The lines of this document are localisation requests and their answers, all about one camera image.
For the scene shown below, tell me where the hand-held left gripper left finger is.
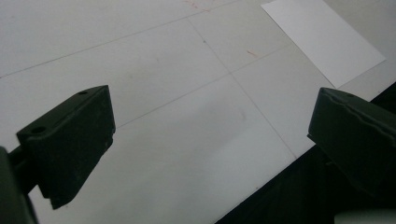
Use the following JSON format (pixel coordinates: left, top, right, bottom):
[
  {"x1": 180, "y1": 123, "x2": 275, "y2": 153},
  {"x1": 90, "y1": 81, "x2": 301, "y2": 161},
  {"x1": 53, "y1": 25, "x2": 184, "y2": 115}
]
[{"x1": 16, "y1": 84, "x2": 117, "y2": 210}]

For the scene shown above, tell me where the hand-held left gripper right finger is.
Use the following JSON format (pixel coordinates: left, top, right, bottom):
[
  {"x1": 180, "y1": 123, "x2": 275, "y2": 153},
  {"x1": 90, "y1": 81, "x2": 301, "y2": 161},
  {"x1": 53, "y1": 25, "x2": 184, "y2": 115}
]
[{"x1": 306, "y1": 87, "x2": 396, "y2": 202}]

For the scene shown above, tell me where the white paper sheet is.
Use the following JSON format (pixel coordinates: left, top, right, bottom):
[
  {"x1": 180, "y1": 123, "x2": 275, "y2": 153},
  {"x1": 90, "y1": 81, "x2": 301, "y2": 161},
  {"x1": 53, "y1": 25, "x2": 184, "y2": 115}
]
[{"x1": 261, "y1": 0, "x2": 387, "y2": 89}]

